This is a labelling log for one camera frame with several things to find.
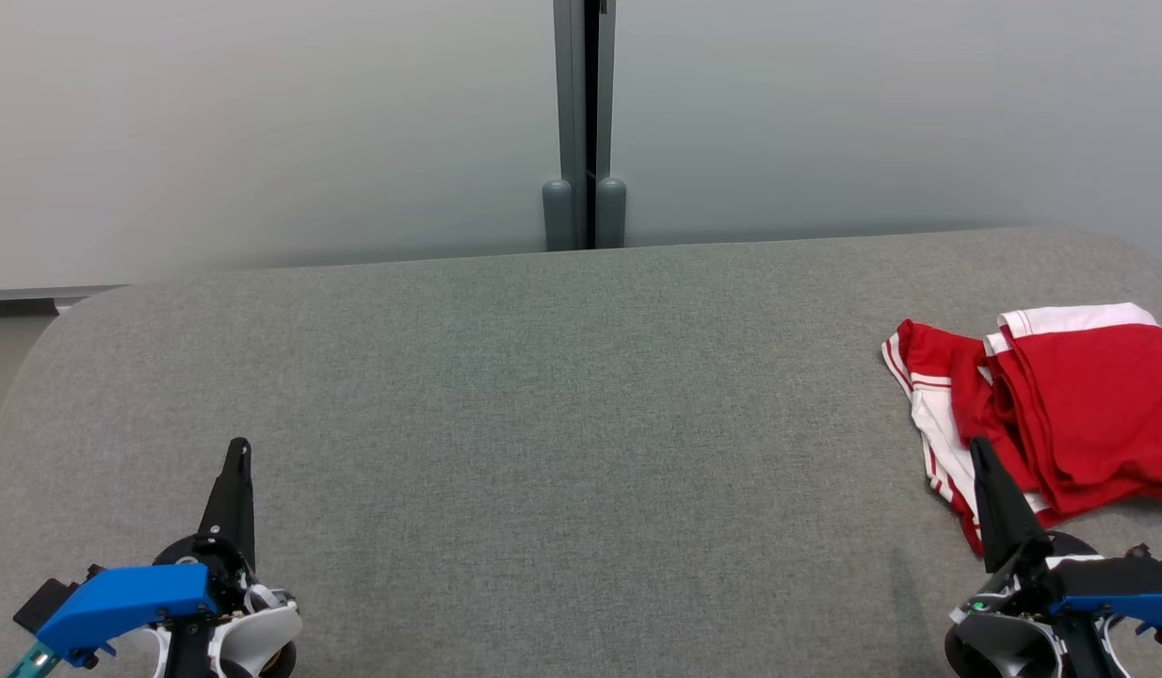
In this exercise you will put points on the blue camera mount bracket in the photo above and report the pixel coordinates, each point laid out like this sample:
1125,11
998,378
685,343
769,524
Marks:
1127,607
129,598

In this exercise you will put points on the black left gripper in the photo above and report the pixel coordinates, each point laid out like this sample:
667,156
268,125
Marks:
231,579

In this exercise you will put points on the grey metal partition post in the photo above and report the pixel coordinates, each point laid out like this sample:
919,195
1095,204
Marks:
572,94

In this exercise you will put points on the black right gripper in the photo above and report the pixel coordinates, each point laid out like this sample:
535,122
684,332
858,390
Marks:
1033,584

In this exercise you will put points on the blue left camera mount bracket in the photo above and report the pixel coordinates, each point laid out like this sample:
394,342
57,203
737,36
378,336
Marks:
129,598

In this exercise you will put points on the red shorts with white waistband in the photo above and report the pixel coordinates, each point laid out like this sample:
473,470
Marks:
1099,405

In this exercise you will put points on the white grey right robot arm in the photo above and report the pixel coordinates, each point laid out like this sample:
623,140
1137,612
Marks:
1000,650

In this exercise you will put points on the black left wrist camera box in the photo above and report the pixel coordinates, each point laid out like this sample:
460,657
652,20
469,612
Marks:
44,603

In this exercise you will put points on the red jersey with white trim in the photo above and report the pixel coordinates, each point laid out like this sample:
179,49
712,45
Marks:
929,367

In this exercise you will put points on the grey wall base rail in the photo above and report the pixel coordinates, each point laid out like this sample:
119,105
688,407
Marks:
35,294

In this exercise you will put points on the blue right camera mount bracket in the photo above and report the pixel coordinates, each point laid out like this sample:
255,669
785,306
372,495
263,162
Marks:
1127,607

